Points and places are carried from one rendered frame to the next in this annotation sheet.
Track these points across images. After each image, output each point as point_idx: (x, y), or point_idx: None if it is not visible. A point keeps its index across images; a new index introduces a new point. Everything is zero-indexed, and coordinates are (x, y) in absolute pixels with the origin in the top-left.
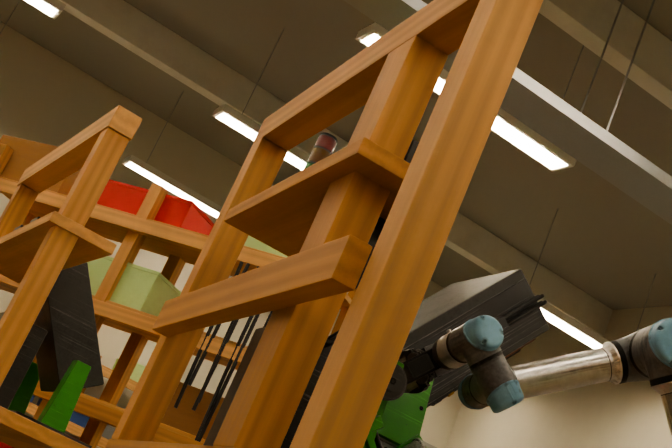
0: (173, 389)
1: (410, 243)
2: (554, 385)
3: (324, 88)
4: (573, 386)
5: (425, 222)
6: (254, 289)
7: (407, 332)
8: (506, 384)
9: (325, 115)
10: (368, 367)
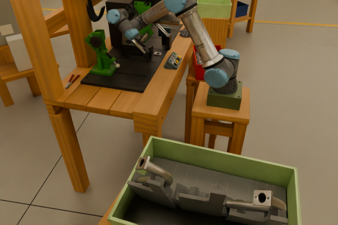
0: None
1: (25, 33)
2: (158, 15)
3: None
4: (166, 13)
5: (24, 24)
6: None
7: (43, 61)
8: (125, 33)
9: None
10: (40, 74)
